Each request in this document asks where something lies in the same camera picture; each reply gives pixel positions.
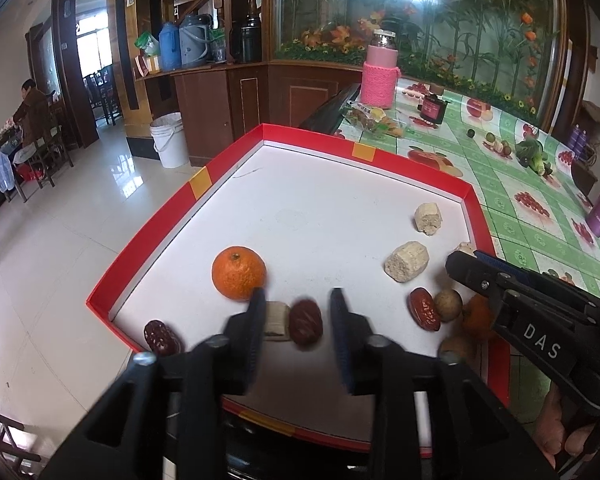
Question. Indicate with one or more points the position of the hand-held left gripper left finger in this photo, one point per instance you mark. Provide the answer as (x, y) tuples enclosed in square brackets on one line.
[(252, 342)]

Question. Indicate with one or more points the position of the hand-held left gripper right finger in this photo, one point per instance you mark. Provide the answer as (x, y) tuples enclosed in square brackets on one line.
[(342, 342)]

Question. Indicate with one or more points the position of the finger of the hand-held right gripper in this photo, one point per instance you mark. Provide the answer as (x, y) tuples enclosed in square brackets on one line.
[(497, 262), (470, 270)]

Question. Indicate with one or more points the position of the beige snack chunk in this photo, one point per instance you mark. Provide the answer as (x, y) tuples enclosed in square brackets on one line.
[(464, 248), (277, 317), (427, 217), (406, 261)]

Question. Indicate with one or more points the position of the brown longan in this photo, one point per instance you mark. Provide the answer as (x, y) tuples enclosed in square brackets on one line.
[(447, 305), (455, 350)]

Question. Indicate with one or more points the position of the red date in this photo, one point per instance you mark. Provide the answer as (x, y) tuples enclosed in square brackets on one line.
[(424, 309), (162, 337), (305, 322)]

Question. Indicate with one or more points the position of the orange mandarin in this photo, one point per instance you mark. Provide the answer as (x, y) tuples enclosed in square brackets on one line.
[(239, 273), (475, 320)]

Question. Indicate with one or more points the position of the red-rimmed white tray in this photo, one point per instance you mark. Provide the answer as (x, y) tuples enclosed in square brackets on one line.
[(305, 210)]

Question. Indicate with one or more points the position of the person's right hand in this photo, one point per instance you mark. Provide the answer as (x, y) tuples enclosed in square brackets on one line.
[(552, 430)]

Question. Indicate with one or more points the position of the fruit print tablecloth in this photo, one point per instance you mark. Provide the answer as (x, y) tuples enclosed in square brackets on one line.
[(510, 210)]

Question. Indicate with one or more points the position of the small olive fruit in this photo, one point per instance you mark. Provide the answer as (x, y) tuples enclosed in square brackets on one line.
[(507, 149)]

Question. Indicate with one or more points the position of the green broccoli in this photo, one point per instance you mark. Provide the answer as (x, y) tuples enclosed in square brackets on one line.
[(530, 152)]

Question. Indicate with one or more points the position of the small purple bottle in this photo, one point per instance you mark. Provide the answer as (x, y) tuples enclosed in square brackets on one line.
[(573, 137), (583, 140)]

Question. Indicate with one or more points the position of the small dark red bottle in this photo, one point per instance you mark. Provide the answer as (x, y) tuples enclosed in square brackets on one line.
[(432, 109)]

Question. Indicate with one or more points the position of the clear snack packet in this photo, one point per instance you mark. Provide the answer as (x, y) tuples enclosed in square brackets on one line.
[(375, 120)]

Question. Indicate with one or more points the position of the white bucket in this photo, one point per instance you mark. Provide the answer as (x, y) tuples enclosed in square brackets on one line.
[(170, 142)]

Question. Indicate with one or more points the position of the pink knitted jar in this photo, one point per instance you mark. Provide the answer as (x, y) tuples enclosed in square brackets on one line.
[(380, 72)]

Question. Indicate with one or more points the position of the brown wooden cabinet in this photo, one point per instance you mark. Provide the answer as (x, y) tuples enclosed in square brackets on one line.
[(205, 110)]

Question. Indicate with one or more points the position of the wooden chair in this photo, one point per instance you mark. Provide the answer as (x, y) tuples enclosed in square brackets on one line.
[(5, 440), (47, 157)]

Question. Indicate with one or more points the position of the red basin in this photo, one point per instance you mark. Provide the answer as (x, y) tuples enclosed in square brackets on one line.
[(30, 173)]

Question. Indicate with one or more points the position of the dark dining chair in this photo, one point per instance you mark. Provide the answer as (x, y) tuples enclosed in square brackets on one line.
[(105, 95)]

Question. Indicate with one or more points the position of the dark clear container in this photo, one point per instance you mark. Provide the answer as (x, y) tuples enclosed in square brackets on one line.
[(218, 46)]

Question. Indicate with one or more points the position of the black pot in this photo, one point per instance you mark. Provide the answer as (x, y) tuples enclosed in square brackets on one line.
[(246, 40)]

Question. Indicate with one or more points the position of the light blue cloth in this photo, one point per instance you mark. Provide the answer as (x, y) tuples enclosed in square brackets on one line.
[(1, 172)]

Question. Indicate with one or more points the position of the grey kettle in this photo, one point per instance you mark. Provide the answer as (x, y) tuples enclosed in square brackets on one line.
[(195, 42)]

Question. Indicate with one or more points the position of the blue thermos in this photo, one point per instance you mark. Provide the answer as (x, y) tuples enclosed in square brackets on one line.
[(170, 47)]

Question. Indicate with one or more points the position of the green bag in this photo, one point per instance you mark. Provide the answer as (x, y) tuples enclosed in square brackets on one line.
[(147, 50)]

